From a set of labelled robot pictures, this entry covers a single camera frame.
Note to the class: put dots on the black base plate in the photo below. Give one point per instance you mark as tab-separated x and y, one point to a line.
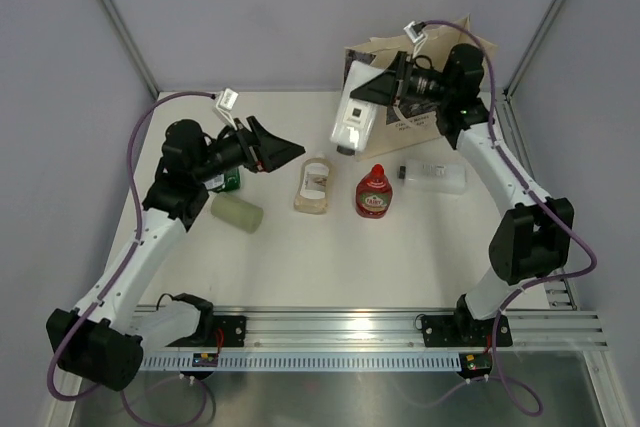
456	331
230	329

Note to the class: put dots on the aluminium front rail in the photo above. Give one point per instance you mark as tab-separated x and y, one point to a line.
396	329

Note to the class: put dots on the white tube bottle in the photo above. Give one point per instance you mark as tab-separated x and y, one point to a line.
354	119

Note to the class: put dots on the red Fairy dish soap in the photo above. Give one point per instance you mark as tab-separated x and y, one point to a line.
373	194

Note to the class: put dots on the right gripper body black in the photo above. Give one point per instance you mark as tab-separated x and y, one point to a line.
420	86

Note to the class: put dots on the white slotted cable duct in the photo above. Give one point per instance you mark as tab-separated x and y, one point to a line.
303	362

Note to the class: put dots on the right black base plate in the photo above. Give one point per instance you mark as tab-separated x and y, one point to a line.
456	331

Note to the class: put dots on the clear flat bottle black cap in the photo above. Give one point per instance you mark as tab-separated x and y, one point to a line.
439	178

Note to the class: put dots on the pale green cylinder container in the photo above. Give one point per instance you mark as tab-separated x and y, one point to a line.
237	212

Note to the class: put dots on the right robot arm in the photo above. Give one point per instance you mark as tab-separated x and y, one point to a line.
532	239

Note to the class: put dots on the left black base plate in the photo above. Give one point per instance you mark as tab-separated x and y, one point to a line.
230	329

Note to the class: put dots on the green bottle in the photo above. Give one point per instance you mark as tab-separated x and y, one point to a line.
226	182

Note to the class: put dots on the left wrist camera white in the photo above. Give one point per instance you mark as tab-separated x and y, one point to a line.
224	102

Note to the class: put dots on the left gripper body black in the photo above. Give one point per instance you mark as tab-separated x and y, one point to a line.
232	152

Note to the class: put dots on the clear amber soap bottle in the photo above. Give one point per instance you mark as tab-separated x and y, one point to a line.
316	177

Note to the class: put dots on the canvas tote bag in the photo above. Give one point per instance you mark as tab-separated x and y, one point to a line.
425	112

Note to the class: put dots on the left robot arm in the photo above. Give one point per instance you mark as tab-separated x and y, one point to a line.
96	339

